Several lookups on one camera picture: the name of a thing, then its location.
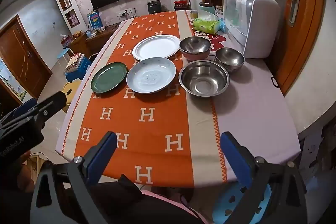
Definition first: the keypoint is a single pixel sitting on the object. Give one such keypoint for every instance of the light blue plate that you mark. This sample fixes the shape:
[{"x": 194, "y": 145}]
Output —
[{"x": 151, "y": 74}]

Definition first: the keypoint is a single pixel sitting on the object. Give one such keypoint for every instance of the black heater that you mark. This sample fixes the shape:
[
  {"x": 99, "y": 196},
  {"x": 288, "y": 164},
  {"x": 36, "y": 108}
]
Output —
[{"x": 155, "y": 7}]

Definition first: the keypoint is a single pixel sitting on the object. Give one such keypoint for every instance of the white plate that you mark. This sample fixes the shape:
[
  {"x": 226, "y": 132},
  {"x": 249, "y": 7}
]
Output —
[{"x": 155, "y": 47}]

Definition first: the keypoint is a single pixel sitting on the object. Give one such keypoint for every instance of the white countertop sterilizer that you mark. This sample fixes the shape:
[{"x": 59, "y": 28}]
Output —
[{"x": 262, "y": 19}]

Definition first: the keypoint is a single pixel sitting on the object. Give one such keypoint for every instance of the light blue perforated chair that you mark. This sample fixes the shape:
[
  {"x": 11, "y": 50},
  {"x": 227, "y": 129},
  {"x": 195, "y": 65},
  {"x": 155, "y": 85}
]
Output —
[{"x": 236, "y": 200}]

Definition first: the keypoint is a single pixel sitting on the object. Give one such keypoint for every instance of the green plate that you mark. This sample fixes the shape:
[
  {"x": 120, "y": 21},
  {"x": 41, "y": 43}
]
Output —
[{"x": 109, "y": 77}]

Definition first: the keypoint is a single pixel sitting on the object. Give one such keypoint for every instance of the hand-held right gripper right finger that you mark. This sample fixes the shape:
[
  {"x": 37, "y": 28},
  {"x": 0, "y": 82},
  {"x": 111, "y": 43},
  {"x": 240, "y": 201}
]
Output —
[{"x": 236, "y": 161}]

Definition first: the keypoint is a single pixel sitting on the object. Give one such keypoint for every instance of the small tin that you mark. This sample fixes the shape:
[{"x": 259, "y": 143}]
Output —
[{"x": 193, "y": 14}]

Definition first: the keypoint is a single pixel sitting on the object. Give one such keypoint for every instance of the small steel bowl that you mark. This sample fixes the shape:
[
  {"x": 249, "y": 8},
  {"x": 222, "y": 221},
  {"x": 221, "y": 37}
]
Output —
[{"x": 229, "y": 57}]

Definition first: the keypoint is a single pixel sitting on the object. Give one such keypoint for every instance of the wall poster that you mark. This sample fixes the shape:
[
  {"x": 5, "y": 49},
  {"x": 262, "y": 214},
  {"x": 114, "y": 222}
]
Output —
[{"x": 11, "y": 82}]

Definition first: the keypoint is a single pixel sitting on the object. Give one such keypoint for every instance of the wooden television cabinet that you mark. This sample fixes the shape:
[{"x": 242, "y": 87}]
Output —
[{"x": 97, "y": 40}]

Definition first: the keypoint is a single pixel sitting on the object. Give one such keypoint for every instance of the person's dark clothing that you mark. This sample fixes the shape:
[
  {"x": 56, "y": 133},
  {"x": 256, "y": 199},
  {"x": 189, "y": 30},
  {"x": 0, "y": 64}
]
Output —
[{"x": 136, "y": 203}]

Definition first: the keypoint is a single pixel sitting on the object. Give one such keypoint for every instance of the person's left hand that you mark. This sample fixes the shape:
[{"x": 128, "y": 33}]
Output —
[{"x": 25, "y": 163}]

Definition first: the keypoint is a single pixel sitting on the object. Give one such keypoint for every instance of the blue printed box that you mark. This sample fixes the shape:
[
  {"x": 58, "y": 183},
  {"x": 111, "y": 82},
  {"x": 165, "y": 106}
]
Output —
[{"x": 94, "y": 19}]

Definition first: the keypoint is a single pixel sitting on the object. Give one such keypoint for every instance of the stack of books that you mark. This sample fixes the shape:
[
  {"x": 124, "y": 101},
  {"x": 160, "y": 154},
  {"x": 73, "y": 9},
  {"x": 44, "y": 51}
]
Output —
[{"x": 74, "y": 62}]

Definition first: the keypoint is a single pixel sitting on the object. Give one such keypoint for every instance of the blue packet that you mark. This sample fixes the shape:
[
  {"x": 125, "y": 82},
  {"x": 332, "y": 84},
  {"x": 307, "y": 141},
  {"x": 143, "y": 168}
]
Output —
[{"x": 223, "y": 26}]

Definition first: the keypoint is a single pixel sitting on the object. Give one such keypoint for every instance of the orange patterned table runner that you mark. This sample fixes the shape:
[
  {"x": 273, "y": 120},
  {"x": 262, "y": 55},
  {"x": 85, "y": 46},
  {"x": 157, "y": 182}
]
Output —
[{"x": 147, "y": 121}]

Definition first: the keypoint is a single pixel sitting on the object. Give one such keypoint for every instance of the teal canister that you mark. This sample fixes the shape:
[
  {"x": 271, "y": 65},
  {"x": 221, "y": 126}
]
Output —
[{"x": 206, "y": 10}]

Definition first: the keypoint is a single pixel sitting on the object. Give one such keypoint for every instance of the yellow chair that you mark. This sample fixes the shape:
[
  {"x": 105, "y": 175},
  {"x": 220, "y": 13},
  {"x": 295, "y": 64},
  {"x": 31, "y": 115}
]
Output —
[{"x": 73, "y": 86}]

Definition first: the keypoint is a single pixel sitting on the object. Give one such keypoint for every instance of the red tissue box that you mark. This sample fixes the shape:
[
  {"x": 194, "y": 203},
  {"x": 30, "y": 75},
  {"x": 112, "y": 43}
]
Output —
[{"x": 66, "y": 41}]

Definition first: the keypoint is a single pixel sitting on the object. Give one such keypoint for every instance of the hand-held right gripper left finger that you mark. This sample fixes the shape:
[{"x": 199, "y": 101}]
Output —
[{"x": 105, "y": 155}]

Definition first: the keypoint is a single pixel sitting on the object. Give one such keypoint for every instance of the red basket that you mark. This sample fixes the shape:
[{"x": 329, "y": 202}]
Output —
[{"x": 182, "y": 5}]

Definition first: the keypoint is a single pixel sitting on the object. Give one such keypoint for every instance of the blue storage box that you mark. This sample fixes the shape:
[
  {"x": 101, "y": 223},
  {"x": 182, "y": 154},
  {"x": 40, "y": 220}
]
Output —
[{"x": 78, "y": 74}]

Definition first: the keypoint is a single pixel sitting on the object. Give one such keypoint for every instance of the large steel bowl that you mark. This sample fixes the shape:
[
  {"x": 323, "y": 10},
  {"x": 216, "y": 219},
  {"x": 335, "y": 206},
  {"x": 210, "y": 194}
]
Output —
[{"x": 203, "y": 79}]

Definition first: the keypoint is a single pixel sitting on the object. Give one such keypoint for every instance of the pink printed tablecloth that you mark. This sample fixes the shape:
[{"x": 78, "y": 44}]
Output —
[{"x": 249, "y": 108}]

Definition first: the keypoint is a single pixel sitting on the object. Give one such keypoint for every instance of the blue stool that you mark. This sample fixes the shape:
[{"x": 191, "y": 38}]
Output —
[{"x": 64, "y": 52}]

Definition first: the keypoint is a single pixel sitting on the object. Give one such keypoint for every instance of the brown wooden door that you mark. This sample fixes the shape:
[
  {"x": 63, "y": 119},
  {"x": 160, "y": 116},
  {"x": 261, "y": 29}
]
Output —
[{"x": 21, "y": 56}]

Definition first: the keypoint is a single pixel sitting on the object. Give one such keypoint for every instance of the green tissue pack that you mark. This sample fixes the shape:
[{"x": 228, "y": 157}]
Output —
[{"x": 206, "y": 24}]

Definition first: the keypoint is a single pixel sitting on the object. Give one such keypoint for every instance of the pink steel bowl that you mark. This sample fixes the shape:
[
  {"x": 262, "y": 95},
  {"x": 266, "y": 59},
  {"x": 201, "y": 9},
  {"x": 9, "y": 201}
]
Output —
[{"x": 195, "y": 44}]

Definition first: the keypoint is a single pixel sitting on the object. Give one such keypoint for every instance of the orange wooden sliding door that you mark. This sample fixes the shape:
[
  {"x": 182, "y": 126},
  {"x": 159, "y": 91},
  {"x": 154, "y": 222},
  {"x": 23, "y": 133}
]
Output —
[{"x": 307, "y": 16}]

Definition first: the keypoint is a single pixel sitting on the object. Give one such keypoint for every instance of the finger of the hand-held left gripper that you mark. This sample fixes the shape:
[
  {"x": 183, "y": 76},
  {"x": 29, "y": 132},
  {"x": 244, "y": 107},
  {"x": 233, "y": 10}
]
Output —
[
  {"x": 52, "y": 104},
  {"x": 23, "y": 108}
]

